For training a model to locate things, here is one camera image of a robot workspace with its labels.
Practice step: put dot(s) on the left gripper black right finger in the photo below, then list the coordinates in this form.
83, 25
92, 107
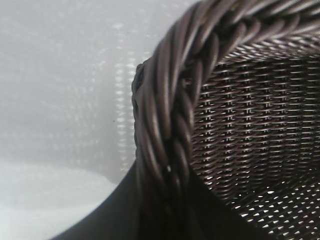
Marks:
210, 220

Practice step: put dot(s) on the dark brown wicker basket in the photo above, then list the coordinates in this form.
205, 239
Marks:
250, 125

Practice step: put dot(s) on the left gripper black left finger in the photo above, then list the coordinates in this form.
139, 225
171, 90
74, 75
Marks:
120, 215

